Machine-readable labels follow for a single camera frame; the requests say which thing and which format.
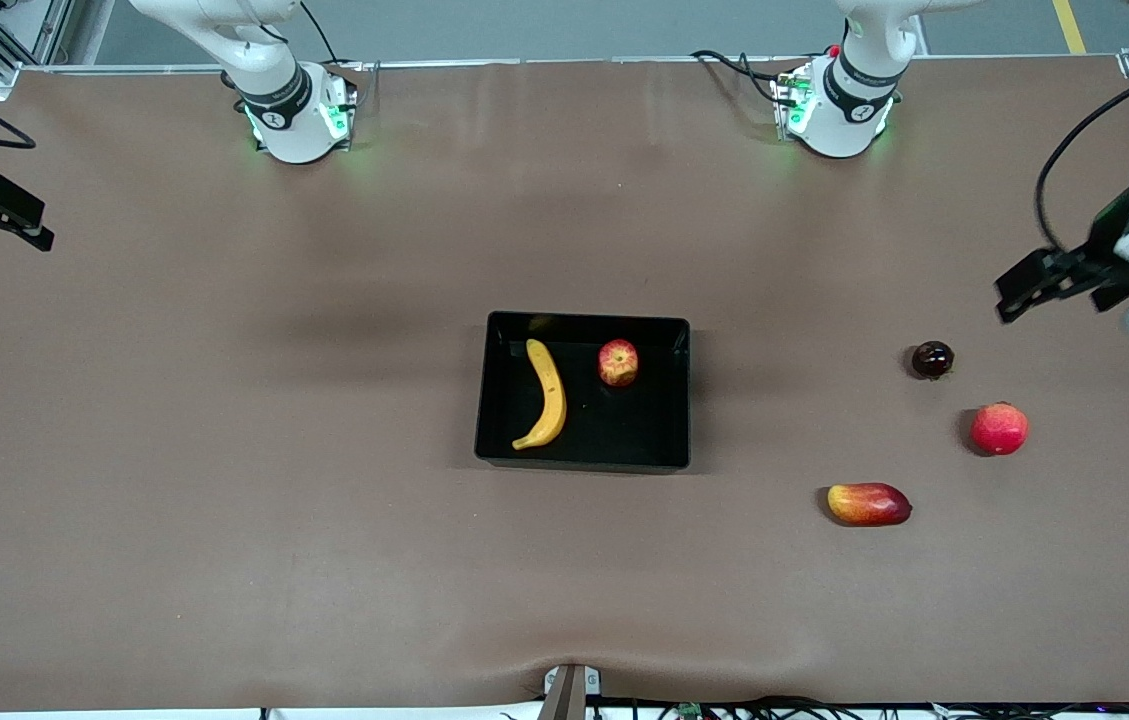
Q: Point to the yellow banana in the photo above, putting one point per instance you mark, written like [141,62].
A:
[552,390]

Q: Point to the black plastic box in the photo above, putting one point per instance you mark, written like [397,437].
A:
[614,430]

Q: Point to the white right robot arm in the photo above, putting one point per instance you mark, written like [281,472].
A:
[289,125]

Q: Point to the red yellow apple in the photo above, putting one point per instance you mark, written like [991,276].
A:
[618,363]

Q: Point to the large table cover mat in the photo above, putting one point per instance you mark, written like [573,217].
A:
[224,400]

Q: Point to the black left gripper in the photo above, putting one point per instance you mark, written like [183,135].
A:
[1102,243]

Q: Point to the red round pomegranate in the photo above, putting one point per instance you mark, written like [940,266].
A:
[1000,428]

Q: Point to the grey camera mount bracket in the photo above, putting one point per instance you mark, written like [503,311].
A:
[566,692]

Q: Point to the red yellow mango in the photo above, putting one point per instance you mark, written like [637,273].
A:
[869,504]

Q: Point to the dark purple plum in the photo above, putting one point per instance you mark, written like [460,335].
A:
[932,360]

